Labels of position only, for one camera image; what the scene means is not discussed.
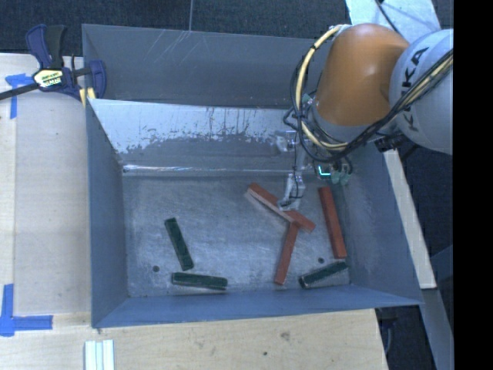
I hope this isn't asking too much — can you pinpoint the grey metal bin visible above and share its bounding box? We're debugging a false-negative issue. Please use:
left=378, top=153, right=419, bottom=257
left=80, top=23, right=425, bottom=329

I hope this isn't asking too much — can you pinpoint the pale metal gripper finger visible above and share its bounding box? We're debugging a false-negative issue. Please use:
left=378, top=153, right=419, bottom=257
left=278, top=175, right=297, bottom=210
left=289, top=182, right=308, bottom=211

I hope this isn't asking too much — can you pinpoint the red-brown flat block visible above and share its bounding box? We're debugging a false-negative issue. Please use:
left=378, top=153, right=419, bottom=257
left=273, top=221, right=302, bottom=287
left=243, top=183, right=317, bottom=234
left=317, top=186, right=349, bottom=261

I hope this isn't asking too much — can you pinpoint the dark green flat block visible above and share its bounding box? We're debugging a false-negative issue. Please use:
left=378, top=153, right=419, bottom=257
left=163, top=217, right=195, bottom=272
left=170, top=271, right=230, bottom=291
left=298, top=261, right=350, bottom=290

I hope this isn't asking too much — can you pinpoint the black cylinder on white bracket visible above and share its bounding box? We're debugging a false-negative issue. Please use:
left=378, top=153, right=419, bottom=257
left=373, top=133, right=407, bottom=153

